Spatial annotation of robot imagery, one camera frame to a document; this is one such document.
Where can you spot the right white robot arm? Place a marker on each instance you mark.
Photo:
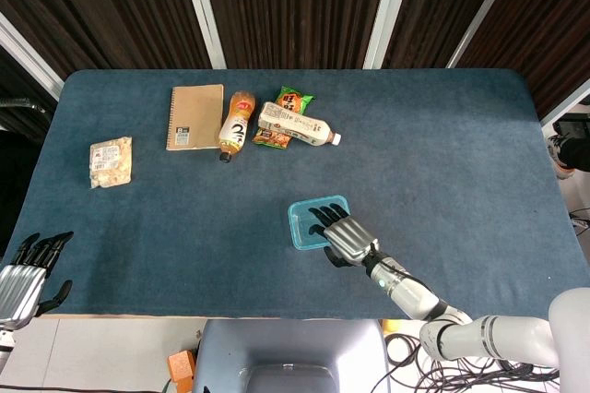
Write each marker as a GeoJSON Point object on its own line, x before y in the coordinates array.
{"type": "Point", "coordinates": [415, 296]}

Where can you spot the blue table cloth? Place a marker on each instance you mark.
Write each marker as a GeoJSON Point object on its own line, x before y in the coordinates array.
{"type": "Point", "coordinates": [415, 144]}

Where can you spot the orange tea bottle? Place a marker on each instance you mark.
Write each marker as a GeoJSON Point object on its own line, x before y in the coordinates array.
{"type": "Point", "coordinates": [236, 127]}

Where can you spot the white sneaker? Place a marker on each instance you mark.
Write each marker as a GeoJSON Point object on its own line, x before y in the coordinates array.
{"type": "Point", "coordinates": [558, 160]}

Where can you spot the green snack packet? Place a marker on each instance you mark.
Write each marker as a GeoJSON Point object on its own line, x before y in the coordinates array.
{"type": "Point", "coordinates": [295, 98]}

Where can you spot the orange block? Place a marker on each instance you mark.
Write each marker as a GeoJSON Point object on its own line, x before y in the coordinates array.
{"type": "Point", "coordinates": [180, 365]}

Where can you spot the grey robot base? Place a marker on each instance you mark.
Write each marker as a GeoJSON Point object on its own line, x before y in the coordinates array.
{"type": "Point", "coordinates": [286, 347]}

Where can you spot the kraft spiral notebook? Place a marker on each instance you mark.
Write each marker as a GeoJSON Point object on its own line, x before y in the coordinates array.
{"type": "Point", "coordinates": [196, 116]}

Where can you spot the clear plastic container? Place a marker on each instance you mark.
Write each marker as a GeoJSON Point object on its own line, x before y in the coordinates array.
{"type": "Point", "coordinates": [299, 227]}

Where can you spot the clear labelled snack bag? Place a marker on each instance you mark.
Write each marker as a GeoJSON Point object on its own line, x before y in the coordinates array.
{"type": "Point", "coordinates": [110, 162]}

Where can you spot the yellow object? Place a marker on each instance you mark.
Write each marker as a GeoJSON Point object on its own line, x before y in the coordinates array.
{"type": "Point", "coordinates": [391, 326]}

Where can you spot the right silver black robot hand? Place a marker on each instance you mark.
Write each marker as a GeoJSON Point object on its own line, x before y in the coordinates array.
{"type": "Point", "coordinates": [350, 238]}

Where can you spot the black trouser leg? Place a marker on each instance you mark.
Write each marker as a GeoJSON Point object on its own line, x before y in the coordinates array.
{"type": "Point", "coordinates": [576, 148]}

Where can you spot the white partition frame post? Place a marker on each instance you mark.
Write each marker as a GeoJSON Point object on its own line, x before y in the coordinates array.
{"type": "Point", "coordinates": [484, 10]}
{"type": "Point", "coordinates": [203, 10]}
{"type": "Point", "coordinates": [567, 102]}
{"type": "Point", "coordinates": [27, 56]}
{"type": "Point", "coordinates": [389, 10]}

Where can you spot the white-labelled bottle with white cap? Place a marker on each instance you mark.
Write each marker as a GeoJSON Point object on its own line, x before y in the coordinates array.
{"type": "Point", "coordinates": [295, 125]}

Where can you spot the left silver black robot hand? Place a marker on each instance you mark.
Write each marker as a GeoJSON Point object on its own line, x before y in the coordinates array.
{"type": "Point", "coordinates": [18, 289]}

